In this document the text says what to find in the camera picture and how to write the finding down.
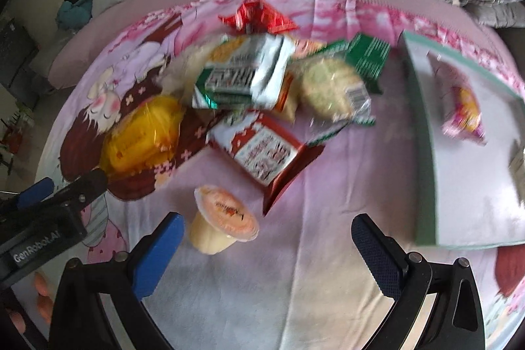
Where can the dark green snack packet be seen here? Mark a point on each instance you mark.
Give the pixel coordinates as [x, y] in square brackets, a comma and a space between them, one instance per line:
[367, 54]

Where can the green white snack packet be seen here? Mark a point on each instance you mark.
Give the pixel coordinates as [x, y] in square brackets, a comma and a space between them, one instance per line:
[245, 72]

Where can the pink orange snack bag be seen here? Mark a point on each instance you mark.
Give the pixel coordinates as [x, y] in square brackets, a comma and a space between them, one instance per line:
[462, 118]

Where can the grey pillow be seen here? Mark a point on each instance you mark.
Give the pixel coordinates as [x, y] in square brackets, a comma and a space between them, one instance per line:
[498, 16]

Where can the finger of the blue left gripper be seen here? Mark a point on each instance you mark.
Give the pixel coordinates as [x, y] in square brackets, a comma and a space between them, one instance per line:
[35, 194]

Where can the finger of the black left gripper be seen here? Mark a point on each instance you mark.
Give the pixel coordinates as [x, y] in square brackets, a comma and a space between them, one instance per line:
[83, 190]

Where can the cream bun clear wrapper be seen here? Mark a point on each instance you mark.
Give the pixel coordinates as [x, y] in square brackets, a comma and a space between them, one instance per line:
[180, 75]

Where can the orange jelly cup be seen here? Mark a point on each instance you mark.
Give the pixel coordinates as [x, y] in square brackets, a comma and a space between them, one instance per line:
[221, 221]

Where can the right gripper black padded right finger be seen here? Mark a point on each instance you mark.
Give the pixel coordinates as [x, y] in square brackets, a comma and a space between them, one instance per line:
[455, 320]

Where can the red foil snack packet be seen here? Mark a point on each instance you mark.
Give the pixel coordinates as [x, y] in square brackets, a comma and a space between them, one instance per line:
[256, 16]

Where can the teal cloth bundle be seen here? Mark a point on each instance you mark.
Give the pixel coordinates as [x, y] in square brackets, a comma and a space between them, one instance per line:
[74, 16]

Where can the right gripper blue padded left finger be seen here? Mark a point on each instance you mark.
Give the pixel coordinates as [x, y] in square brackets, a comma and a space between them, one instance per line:
[79, 320]

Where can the pale orange snack bag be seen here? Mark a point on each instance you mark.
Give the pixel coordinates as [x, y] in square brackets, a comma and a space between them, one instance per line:
[288, 100]

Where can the yellow snack bag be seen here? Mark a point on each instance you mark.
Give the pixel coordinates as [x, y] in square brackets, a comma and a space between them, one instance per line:
[147, 136]

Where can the pink cartoon print blanket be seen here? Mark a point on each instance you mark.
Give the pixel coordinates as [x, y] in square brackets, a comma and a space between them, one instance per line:
[301, 284]

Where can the person's left hand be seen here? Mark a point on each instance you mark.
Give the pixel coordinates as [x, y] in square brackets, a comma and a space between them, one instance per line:
[44, 304]

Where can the red white snack packet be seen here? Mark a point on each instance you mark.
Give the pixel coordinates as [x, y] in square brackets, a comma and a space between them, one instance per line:
[268, 153]

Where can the round cookie clear packet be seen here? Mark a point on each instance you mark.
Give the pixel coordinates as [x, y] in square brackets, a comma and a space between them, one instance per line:
[332, 91]

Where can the white green-edged box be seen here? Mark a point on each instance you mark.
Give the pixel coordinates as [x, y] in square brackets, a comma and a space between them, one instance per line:
[467, 195]

